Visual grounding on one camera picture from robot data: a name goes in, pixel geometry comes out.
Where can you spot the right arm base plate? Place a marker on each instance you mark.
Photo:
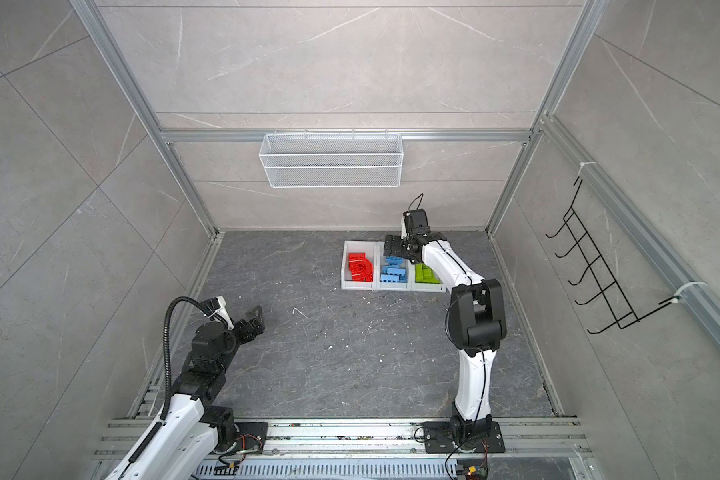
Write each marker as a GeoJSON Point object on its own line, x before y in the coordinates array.
{"type": "Point", "coordinates": [452, 437]}

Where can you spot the white three-compartment bin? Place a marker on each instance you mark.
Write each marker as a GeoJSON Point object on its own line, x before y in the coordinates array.
{"type": "Point", "coordinates": [374, 253]}

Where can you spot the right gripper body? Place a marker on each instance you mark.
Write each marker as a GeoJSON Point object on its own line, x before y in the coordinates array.
{"type": "Point", "coordinates": [406, 246]}

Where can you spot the red arch lego piece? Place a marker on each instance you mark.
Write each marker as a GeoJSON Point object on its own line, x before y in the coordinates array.
{"type": "Point", "coordinates": [362, 275]}

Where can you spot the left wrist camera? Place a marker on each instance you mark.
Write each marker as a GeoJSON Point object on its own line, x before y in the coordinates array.
{"type": "Point", "coordinates": [215, 310]}

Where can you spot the white wire mesh basket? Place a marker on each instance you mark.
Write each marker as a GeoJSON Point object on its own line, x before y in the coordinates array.
{"type": "Point", "coordinates": [332, 160]}

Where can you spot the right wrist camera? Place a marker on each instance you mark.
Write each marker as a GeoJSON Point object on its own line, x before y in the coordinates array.
{"type": "Point", "coordinates": [404, 226]}

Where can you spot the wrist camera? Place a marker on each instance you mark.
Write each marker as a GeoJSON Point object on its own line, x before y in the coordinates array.
{"type": "Point", "coordinates": [404, 226]}
{"type": "Point", "coordinates": [215, 310]}

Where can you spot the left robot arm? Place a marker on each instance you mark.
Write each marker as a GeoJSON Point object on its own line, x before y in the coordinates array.
{"type": "Point", "coordinates": [189, 426]}

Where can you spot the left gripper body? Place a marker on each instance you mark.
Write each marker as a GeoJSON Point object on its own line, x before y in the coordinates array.
{"type": "Point", "coordinates": [231, 343]}

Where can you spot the black wire hook rack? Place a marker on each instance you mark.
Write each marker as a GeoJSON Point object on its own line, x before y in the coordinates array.
{"type": "Point", "coordinates": [596, 268]}

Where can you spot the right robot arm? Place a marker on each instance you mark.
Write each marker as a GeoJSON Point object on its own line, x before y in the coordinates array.
{"type": "Point", "coordinates": [474, 323]}

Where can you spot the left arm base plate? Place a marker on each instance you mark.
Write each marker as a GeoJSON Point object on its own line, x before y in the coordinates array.
{"type": "Point", "coordinates": [249, 437]}

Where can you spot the green lego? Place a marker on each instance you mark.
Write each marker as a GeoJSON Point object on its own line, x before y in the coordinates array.
{"type": "Point", "coordinates": [425, 275]}

